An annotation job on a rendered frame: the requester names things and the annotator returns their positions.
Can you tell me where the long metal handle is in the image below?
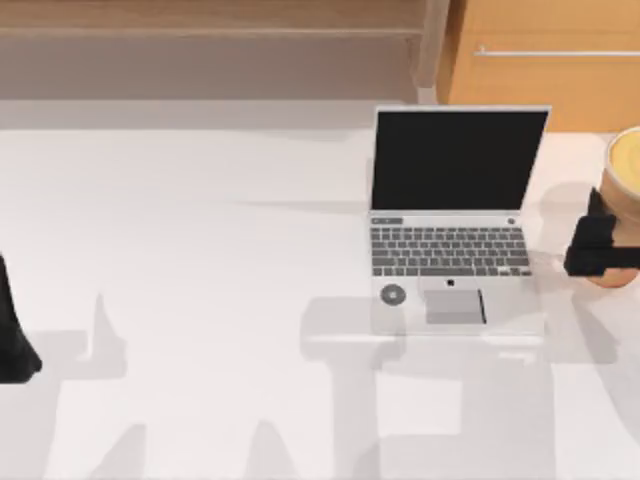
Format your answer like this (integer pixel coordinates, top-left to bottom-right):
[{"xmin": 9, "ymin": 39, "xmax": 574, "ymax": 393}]
[{"xmin": 474, "ymin": 44, "xmax": 640, "ymax": 59}]

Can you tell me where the wooden cupboard drawer front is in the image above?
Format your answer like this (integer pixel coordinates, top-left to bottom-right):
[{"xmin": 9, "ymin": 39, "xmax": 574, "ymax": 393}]
[{"xmin": 438, "ymin": 0, "xmax": 640, "ymax": 134}]

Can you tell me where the wooden open shelf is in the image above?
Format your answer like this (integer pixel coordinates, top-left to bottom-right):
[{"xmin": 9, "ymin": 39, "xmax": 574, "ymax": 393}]
[{"xmin": 0, "ymin": 0, "xmax": 451, "ymax": 104}]

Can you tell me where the silver laptop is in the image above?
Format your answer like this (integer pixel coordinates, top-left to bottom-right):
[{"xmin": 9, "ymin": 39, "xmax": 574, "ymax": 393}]
[{"xmin": 368, "ymin": 104, "xmax": 553, "ymax": 347}]

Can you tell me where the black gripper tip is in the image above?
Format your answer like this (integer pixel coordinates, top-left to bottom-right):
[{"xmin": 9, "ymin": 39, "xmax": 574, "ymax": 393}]
[{"xmin": 0, "ymin": 254, "xmax": 44, "ymax": 386}]

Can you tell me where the brown paper cup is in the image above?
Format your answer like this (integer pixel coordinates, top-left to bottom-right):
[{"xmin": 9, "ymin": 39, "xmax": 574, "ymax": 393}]
[{"xmin": 584, "ymin": 126, "xmax": 640, "ymax": 291}]

